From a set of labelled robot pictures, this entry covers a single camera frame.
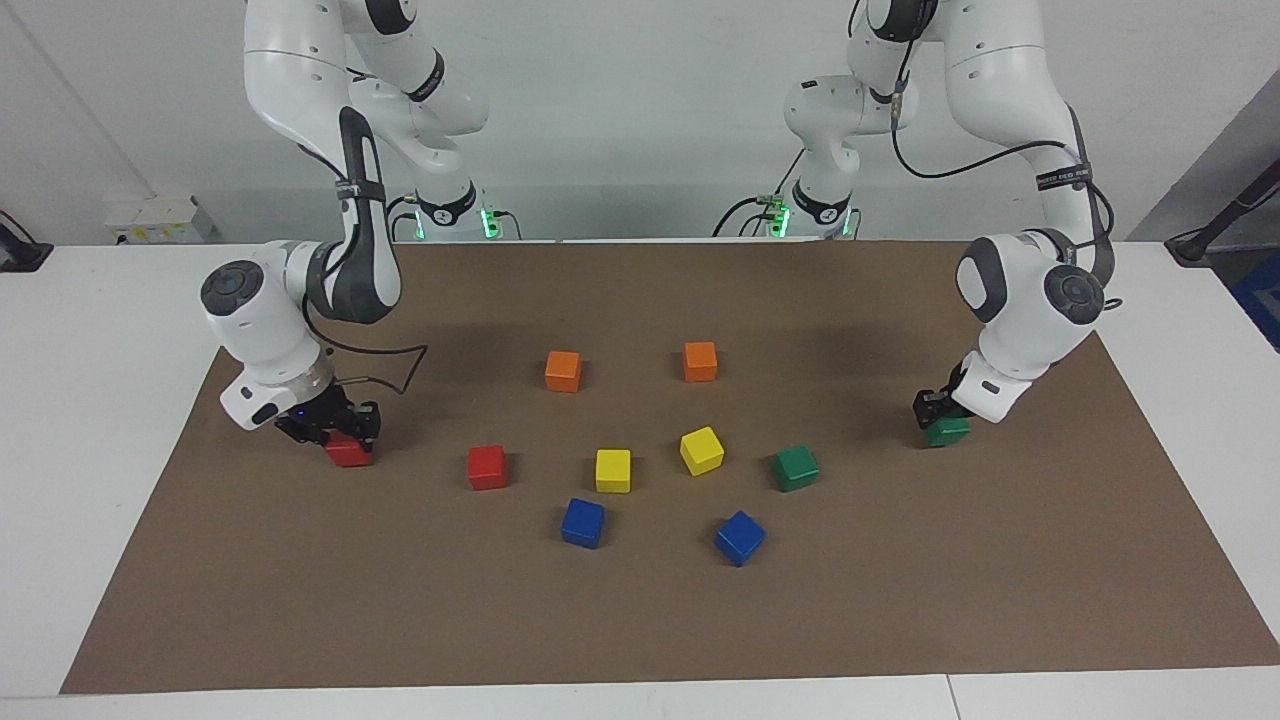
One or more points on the black camera stand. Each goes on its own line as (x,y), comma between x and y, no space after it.
(1195,245)

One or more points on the red wooden cube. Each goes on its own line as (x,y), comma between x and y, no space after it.
(487,468)
(350,455)

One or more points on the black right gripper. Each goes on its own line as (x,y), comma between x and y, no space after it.
(312,420)

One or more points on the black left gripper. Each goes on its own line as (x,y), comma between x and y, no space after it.
(960,385)

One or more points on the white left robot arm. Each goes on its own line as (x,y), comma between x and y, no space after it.
(1000,70)

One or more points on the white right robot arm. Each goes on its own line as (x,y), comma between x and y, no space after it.
(300,80)

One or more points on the green wooden cube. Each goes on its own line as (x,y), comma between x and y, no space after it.
(796,467)
(948,433)

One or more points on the orange wooden cube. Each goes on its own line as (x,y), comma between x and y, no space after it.
(563,371)
(700,361)

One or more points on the yellow wooden cube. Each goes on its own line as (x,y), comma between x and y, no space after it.
(702,450)
(613,470)

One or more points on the brown paper table mat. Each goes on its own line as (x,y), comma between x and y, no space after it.
(640,620)

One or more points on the blue wooden cube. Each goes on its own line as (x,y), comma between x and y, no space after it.
(583,522)
(740,537)

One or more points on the blue crate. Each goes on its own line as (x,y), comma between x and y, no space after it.
(1262,295)

